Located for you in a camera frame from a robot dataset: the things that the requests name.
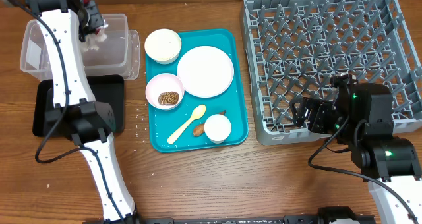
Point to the yellow plastic spoon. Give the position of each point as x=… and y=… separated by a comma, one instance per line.
x=197, y=113

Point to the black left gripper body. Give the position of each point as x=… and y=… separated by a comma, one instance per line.
x=91, y=20

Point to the clear plastic waste bin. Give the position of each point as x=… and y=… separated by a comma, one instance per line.
x=118, y=54

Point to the cream white bowl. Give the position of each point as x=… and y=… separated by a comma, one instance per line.
x=163, y=46

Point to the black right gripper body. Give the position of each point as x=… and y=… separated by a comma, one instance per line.
x=322, y=121

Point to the pink round plate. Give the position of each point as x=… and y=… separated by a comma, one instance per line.
x=205, y=71

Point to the brown carrot-like food scrap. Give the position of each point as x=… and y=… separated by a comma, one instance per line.
x=199, y=128

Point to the black plastic tray bin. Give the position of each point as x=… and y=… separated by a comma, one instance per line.
x=108, y=89

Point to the grey dishwasher rack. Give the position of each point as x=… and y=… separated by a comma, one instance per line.
x=293, y=47

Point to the pink bowl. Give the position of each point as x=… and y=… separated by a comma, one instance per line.
x=164, y=82

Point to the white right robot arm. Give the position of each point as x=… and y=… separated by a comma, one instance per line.
x=360, y=117

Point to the black rail at table edge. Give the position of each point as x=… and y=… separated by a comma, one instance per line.
x=325, y=215

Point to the white tissue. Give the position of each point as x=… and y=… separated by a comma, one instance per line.
x=93, y=40

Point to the cream white cup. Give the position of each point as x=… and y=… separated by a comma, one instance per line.
x=224, y=136

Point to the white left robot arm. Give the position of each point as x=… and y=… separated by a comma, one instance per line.
x=76, y=113

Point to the brown shiitake mushroom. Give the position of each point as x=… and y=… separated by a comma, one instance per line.
x=168, y=98

